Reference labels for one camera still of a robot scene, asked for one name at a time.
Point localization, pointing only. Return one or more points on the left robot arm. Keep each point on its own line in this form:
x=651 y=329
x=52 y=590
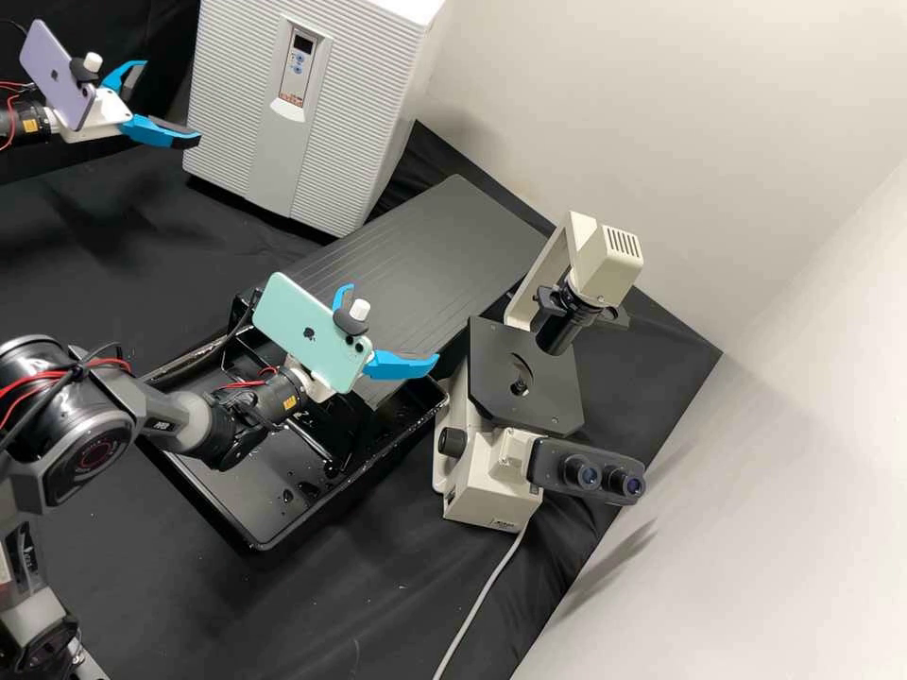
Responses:
x=21 y=126

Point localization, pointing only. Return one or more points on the incubator door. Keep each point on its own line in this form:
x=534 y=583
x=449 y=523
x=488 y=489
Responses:
x=234 y=106

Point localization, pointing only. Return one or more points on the white incubator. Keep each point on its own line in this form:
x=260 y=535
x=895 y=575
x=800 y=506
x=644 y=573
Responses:
x=405 y=92

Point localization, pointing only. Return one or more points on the black tray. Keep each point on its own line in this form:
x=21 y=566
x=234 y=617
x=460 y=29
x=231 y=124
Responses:
x=297 y=496

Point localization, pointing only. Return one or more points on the wrist camera phone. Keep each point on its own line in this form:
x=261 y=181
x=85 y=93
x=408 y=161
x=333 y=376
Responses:
x=53 y=67
x=305 y=333

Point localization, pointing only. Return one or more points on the right wrist camera phone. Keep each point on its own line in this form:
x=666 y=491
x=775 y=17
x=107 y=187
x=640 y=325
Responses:
x=305 y=333

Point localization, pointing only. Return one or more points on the left wrist camera phone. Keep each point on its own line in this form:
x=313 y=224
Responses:
x=53 y=67

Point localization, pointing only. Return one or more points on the cream microscope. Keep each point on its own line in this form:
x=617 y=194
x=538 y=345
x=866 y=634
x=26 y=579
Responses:
x=482 y=482

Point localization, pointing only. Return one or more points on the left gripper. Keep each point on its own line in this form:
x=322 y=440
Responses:
x=106 y=113

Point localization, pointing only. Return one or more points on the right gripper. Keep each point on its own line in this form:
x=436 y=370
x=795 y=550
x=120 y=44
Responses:
x=320 y=391

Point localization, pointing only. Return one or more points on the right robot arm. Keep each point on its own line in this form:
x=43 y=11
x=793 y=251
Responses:
x=78 y=432

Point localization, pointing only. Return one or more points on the black platform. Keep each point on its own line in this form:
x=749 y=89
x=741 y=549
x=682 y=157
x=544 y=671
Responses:
x=425 y=248

